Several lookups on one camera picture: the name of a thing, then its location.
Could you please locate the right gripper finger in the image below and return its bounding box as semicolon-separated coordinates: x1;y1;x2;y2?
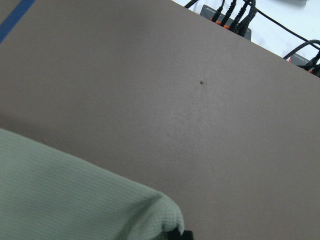
167;229;193;240

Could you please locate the olive green long-sleeve shirt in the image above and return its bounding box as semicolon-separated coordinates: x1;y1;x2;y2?
0;129;185;240

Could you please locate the near black cable hub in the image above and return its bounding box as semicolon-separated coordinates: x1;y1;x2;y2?
199;4;253;41

